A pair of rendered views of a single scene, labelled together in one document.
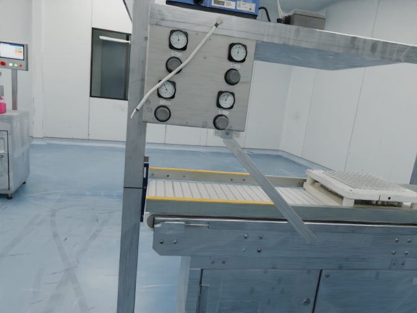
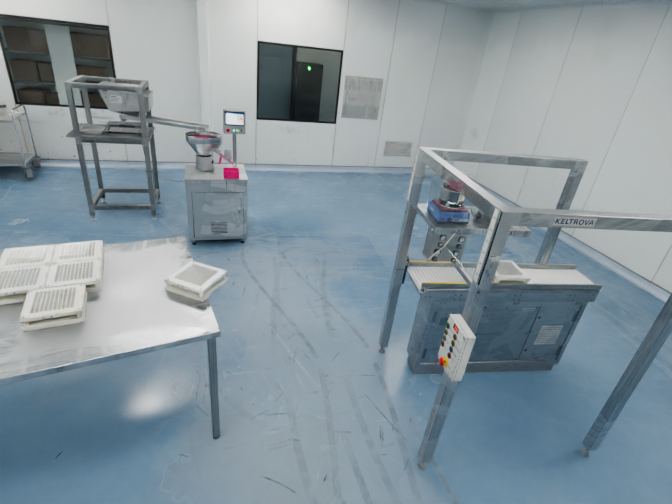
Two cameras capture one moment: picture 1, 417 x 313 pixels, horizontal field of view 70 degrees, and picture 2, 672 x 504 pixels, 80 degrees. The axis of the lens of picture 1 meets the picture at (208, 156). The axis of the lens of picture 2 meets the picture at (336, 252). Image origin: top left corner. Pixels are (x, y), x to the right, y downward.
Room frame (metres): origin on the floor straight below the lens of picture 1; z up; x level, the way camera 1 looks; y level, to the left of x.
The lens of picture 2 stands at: (-1.53, 0.74, 2.15)
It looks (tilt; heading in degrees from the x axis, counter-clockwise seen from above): 28 degrees down; 359
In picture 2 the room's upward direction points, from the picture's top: 7 degrees clockwise
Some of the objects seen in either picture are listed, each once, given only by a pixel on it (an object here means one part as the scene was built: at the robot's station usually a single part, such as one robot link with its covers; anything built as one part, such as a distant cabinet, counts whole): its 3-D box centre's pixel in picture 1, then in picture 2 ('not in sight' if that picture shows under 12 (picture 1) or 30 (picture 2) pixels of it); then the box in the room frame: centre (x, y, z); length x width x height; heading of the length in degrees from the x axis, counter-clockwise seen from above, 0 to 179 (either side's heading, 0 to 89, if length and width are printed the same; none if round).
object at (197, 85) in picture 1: (197, 79); (445, 243); (0.68, 0.04, 1.13); 0.22 x 0.11 x 0.20; 101
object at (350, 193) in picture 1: (360, 184); (504, 269); (0.90, -0.48, 0.88); 0.25 x 0.24 x 0.02; 10
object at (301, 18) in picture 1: (298, 26); not in sight; (0.80, -0.19, 1.29); 0.12 x 0.07 x 0.06; 101
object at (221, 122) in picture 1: (222, 120); not in sight; (0.63, -0.02, 1.05); 0.03 x 0.03 x 0.04; 11
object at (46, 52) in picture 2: not in sight; (61, 65); (4.46, 4.73, 1.43); 1.32 x 0.01 x 1.11; 109
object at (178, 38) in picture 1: (178, 40); not in sight; (0.61, 0.08, 1.19); 0.04 x 0.01 x 0.04; 101
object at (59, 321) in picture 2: not in sight; (56, 309); (0.03, 2.04, 0.83); 0.24 x 0.24 x 0.02; 28
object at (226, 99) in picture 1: (226, 100); not in sight; (0.63, -0.02, 1.09); 0.04 x 0.01 x 0.04; 101
